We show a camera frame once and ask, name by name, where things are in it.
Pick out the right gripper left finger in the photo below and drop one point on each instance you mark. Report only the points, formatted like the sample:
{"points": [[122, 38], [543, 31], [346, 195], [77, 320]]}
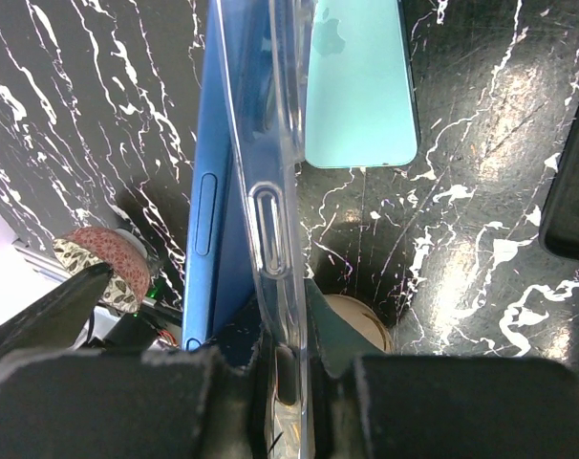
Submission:
{"points": [[59, 402]]}

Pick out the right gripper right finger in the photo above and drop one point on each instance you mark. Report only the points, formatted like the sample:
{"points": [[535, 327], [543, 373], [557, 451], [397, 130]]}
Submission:
{"points": [[369, 404]]}

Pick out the phone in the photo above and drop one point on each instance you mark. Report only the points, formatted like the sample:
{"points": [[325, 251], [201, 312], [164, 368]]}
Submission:
{"points": [[559, 228]]}

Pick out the teal smartphone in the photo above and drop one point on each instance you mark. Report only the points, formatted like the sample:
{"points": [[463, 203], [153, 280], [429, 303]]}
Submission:
{"points": [[360, 102]]}

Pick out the blue smartphone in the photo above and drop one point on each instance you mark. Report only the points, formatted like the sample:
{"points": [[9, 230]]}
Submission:
{"points": [[218, 274]]}

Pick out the clear transparent phone case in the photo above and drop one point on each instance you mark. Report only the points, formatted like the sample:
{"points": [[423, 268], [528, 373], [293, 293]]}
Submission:
{"points": [[263, 52]]}

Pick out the white round lid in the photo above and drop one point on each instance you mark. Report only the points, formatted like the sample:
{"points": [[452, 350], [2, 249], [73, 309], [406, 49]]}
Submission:
{"points": [[362, 318]]}

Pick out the leaf patterned round bowl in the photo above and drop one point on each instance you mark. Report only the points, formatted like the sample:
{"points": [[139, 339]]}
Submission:
{"points": [[85, 247]]}

